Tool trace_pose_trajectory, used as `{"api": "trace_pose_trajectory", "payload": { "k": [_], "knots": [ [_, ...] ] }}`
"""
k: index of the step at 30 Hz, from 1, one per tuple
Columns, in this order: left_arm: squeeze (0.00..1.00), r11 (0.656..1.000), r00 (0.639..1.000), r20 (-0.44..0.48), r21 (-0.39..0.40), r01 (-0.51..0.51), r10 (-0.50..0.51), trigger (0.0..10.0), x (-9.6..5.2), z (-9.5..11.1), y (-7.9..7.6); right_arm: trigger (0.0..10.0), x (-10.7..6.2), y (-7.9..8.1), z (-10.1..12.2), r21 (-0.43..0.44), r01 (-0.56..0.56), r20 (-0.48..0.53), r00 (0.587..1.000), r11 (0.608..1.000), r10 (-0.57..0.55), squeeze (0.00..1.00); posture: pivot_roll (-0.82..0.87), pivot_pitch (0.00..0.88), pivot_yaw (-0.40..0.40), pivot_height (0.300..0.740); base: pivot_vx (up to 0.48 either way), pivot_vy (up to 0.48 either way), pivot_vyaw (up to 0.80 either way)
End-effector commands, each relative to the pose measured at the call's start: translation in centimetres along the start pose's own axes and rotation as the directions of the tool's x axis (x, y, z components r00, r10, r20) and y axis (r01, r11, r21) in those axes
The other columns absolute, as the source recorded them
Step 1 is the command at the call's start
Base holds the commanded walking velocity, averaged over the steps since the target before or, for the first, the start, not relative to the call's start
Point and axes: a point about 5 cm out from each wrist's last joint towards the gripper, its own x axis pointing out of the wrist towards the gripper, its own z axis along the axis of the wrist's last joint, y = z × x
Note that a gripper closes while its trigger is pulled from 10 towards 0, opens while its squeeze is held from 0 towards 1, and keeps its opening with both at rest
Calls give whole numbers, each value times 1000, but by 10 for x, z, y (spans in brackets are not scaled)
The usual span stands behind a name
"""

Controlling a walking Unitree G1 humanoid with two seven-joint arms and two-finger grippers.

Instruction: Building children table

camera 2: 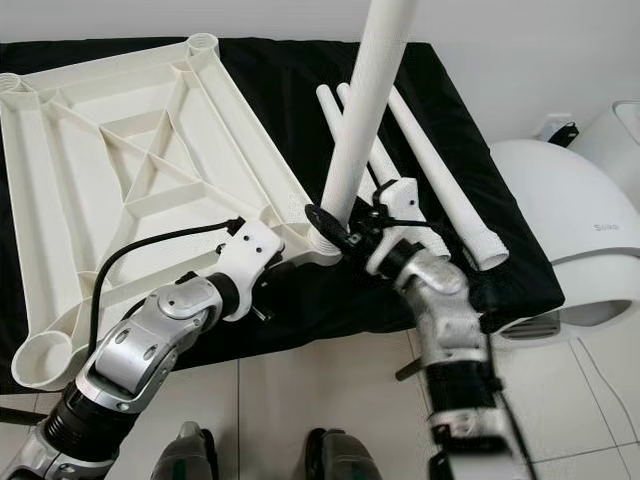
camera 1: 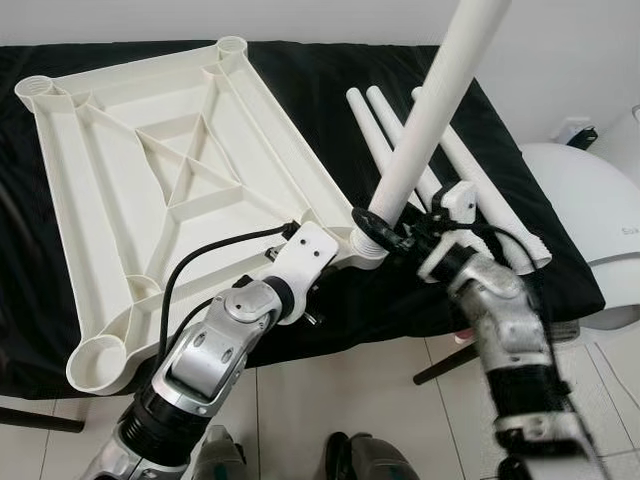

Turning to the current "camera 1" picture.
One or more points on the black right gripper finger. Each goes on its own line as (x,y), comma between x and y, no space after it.
(378,228)

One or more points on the white ribbed plastic table top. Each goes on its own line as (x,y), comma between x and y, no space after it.
(100,200)

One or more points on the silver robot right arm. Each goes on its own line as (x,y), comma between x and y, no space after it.
(515,340)

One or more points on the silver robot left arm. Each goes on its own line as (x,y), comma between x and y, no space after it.
(210,360)

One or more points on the small pink object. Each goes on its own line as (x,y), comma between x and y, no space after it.
(466,337)

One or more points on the black metal bench leg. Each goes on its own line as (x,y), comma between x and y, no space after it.
(445,365)
(40,418)

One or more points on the black quilted bench cover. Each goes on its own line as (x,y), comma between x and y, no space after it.
(330,90)

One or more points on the silver robot right leg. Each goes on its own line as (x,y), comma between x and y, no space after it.
(375,462)

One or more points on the silver robot leg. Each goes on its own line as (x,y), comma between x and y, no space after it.
(375,462)
(222,458)

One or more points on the silver robot left leg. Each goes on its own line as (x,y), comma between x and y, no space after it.
(222,458)

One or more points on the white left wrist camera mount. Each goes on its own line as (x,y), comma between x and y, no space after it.
(305,255)

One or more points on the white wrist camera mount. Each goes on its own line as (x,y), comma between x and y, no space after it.
(460,200)
(305,255)

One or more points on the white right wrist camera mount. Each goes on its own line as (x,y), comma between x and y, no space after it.
(460,200)

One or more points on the wall socket with black plug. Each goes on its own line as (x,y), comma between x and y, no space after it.
(578,133)

